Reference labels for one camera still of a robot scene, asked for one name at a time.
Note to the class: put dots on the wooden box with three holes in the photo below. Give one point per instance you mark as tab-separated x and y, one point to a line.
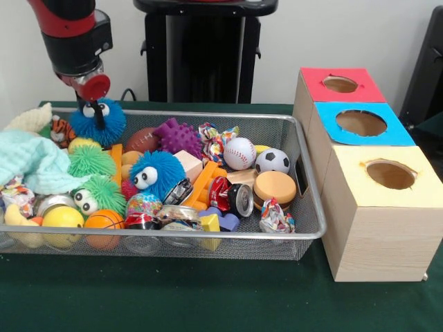
374	242

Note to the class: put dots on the shallow clear mesh bin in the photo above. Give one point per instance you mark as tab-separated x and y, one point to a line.
304	207

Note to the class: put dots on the small orange basketball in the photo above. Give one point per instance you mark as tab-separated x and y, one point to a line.
104	221

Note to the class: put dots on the dark green table cloth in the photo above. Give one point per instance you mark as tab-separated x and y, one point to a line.
208	297

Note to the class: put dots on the small blue globe ball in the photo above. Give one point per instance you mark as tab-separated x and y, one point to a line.
143	204

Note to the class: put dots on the purple spiky toy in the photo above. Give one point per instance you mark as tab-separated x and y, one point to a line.
178	137

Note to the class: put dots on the yellow smiley ball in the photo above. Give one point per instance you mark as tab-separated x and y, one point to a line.
62	220

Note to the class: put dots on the small yellow rubber duck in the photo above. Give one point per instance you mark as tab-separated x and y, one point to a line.
17	216

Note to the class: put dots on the large green spiky ball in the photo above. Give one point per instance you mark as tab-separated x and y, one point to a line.
90	160

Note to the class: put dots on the cream yellow knitted cloth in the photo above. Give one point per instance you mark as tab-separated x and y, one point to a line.
31	117

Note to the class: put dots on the plain wooden cube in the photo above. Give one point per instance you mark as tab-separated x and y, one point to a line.
188	164

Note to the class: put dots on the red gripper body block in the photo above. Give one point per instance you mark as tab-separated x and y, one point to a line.
93	87

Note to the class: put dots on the white baseball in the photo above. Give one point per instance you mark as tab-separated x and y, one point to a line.
239	153

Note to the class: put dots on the black upright panel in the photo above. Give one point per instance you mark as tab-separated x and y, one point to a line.
429	69

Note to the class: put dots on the light green spiky ball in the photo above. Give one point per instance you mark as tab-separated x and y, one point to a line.
102	194

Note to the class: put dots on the crushed shiny silver can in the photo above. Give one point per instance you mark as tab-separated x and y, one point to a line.
52	203

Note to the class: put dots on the yellow toy banana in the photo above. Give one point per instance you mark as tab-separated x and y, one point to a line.
261	148

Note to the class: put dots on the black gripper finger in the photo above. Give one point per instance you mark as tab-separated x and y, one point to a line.
99	114

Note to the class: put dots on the long orange toy brick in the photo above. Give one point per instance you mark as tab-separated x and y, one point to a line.
204	185

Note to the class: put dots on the striped orange tiger toy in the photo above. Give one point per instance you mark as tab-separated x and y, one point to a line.
62	130

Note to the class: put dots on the small brown football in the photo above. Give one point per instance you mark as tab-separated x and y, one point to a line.
142	140

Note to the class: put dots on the silver drink can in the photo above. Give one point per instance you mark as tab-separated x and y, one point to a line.
180	216

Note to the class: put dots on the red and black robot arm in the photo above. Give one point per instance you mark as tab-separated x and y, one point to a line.
69	34

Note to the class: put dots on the pale blue waffle cloth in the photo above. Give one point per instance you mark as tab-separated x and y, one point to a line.
31	160

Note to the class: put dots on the plain blue spiky ball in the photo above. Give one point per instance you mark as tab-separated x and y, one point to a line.
100	128

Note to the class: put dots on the black drink can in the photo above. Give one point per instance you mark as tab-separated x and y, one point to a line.
232	197

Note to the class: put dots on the small soccer ball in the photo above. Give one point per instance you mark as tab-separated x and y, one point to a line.
272	161

